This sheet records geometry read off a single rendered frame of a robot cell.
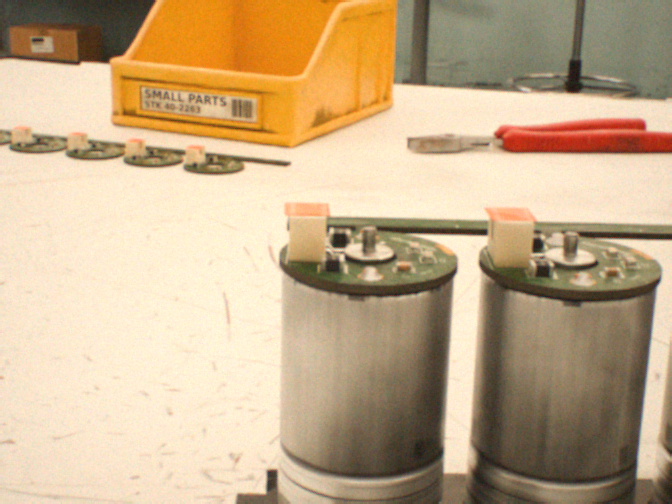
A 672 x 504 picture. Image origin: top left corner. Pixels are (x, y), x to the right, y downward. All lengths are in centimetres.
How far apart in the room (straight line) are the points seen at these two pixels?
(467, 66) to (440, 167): 423
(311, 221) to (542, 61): 452
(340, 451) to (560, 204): 29
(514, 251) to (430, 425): 3
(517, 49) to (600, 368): 453
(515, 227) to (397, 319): 2
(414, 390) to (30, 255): 23
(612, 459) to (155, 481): 10
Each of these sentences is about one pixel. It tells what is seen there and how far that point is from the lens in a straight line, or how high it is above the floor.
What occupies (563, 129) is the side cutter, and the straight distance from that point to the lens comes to 55.
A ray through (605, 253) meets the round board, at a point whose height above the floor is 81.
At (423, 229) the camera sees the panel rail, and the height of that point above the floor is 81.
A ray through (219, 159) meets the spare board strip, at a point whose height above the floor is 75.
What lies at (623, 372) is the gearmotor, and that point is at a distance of 16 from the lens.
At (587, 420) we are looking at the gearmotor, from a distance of 16.
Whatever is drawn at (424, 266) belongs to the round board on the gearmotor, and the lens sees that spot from 16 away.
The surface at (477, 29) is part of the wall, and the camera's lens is 469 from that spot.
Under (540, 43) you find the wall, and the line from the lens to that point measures 467.
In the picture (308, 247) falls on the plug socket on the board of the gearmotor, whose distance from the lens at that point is 16.
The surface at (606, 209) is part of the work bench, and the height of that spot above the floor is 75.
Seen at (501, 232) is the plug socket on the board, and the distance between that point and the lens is 16.
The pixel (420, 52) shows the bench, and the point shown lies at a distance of 324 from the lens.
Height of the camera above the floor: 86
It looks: 18 degrees down
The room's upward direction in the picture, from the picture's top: 2 degrees clockwise
